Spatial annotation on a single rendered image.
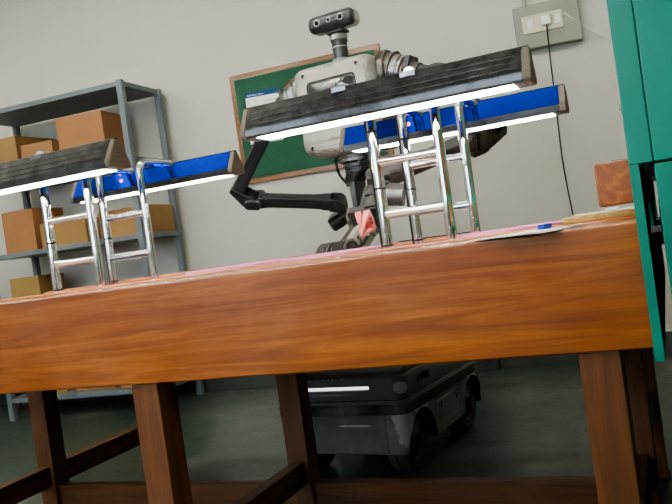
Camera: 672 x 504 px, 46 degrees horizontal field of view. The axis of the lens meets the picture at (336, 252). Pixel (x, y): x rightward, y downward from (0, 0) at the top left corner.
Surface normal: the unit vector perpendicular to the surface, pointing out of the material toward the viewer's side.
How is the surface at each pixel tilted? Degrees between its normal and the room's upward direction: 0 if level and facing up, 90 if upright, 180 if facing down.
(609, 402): 90
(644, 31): 90
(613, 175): 90
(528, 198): 90
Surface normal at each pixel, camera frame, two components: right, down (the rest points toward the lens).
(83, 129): -0.25, 0.05
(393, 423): -0.49, 0.08
